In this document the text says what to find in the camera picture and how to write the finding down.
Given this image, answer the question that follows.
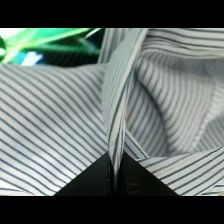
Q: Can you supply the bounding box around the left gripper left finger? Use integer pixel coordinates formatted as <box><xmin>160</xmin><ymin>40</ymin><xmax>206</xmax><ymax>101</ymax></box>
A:
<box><xmin>54</xmin><ymin>151</ymin><xmax>112</xmax><ymax>197</ymax></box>

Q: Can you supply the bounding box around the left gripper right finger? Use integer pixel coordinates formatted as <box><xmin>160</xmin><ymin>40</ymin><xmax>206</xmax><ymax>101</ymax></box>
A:
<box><xmin>119</xmin><ymin>153</ymin><xmax>180</xmax><ymax>197</ymax></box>

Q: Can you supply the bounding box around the blue white striped shirt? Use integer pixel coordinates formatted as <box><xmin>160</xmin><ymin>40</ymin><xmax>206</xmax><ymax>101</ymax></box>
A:
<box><xmin>0</xmin><ymin>28</ymin><xmax>224</xmax><ymax>197</ymax></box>

